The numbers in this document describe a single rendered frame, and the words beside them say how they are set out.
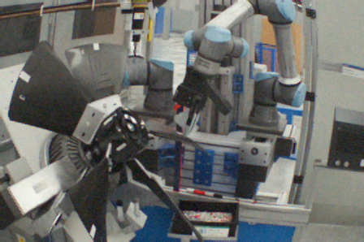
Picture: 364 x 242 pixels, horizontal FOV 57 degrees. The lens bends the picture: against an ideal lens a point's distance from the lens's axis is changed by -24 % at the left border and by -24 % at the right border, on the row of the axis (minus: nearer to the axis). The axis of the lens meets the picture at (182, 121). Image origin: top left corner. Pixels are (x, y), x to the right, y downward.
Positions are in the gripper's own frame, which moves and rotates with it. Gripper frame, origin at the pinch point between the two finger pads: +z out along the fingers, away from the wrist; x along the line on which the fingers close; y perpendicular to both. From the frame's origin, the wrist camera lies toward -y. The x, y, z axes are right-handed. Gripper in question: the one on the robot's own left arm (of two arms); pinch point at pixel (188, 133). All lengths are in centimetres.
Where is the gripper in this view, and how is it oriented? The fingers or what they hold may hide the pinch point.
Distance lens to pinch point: 133.8
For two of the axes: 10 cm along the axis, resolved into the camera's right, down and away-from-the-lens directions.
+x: -3.7, 2.2, -9.0
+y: -8.7, -4.2, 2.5
